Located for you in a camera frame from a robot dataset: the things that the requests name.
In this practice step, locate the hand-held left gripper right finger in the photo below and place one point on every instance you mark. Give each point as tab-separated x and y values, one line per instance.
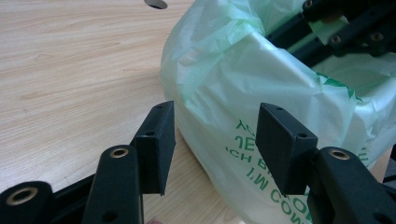
283	155

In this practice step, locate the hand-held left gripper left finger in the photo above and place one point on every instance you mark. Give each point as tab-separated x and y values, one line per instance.
155	155

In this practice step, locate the green plastic bag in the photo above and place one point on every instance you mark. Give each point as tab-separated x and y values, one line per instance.
233	77

